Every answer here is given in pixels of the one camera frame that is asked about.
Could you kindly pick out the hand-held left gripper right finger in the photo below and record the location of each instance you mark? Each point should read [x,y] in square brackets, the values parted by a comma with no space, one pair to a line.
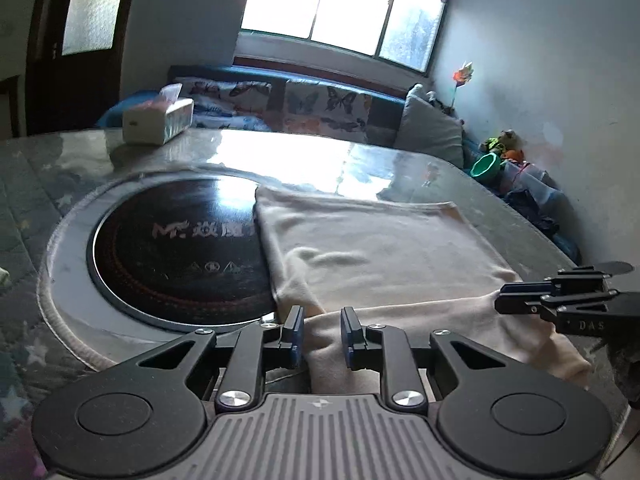
[346,337]

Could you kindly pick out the butterfly print pillow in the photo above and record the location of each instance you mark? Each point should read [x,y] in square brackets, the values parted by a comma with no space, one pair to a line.
[235,120]
[325,110]
[230,92]

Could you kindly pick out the dark wooden door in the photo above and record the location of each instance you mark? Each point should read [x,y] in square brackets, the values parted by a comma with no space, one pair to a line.
[45,75]

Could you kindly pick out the blue sofa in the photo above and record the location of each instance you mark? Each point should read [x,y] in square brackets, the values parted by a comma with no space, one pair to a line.
[250,74]

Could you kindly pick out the colourful paper pinwheel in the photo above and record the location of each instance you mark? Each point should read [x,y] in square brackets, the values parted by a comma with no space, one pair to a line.
[462,74]

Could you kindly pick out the cream cloth garment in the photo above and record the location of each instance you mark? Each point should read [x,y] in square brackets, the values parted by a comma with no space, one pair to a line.
[375,245]

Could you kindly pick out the large window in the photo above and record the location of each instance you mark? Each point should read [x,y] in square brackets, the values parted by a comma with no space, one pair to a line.
[310,0]

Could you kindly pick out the white tissue box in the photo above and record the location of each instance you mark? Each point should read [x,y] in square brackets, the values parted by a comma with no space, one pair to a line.
[155,122]

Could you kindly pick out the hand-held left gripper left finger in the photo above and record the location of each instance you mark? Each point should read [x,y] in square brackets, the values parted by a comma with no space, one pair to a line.
[298,337]

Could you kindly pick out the black round induction cooktop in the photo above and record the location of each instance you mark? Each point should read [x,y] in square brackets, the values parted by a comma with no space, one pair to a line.
[165,260]

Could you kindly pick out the grey pillow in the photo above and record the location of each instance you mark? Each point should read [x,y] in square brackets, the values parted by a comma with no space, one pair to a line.
[430,130]

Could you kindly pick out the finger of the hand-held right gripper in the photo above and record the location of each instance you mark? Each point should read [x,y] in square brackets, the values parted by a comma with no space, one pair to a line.
[525,305]
[575,282]

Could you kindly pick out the green plastic pot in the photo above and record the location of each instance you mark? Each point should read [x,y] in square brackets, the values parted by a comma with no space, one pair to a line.
[486,167]

